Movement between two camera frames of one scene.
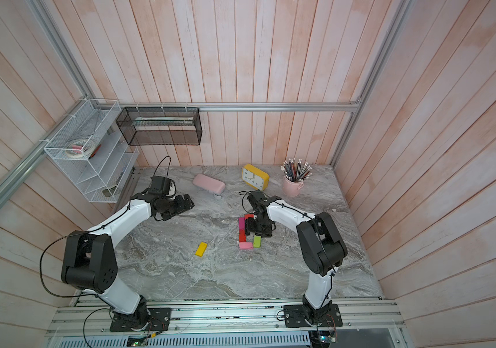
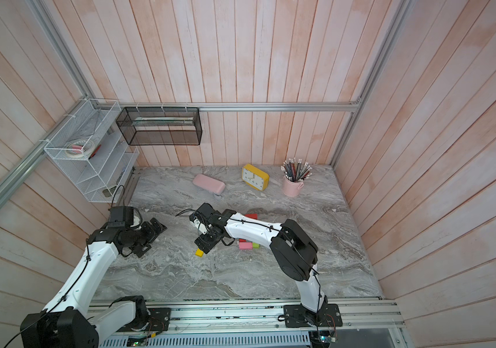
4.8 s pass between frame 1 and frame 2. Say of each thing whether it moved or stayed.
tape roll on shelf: stayed
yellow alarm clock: stayed
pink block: stayed
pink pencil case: stayed
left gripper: moved
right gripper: moved
